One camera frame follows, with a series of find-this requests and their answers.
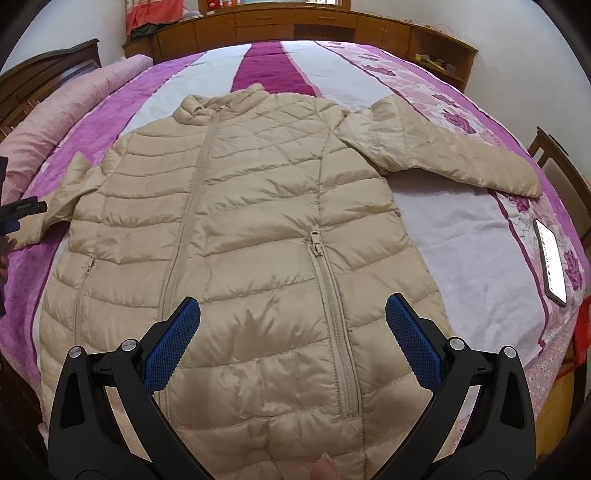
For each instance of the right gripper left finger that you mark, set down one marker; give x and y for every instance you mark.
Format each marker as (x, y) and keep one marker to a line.
(105, 422)

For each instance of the purple white striped bedspread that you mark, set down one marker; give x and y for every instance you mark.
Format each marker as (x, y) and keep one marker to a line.
(481, 247)

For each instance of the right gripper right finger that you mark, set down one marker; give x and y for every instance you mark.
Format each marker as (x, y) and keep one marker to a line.
(479, 423)

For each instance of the beige quilted down jacket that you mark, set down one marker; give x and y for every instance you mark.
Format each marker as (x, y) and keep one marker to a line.
(274, 212)

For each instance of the orange cloth on cabinet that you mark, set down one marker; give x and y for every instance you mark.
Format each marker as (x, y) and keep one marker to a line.
(142, 12)

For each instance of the pink rolled quilt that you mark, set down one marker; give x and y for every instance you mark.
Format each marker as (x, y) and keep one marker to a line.
(34, 138)

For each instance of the dark wooden headboard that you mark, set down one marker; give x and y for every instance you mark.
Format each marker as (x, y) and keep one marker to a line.
(26, 85)

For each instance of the wooden chair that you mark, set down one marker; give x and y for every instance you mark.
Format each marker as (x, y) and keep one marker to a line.
(573, 189)

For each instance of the person thumb tip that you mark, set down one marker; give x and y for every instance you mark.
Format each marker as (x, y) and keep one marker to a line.
(325, 469)

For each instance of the white smartphone on bed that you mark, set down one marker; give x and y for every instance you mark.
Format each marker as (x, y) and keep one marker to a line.
(554, 280)

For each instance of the wooden cabinet desk unit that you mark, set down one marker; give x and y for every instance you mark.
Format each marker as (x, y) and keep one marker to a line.
(450, 59)

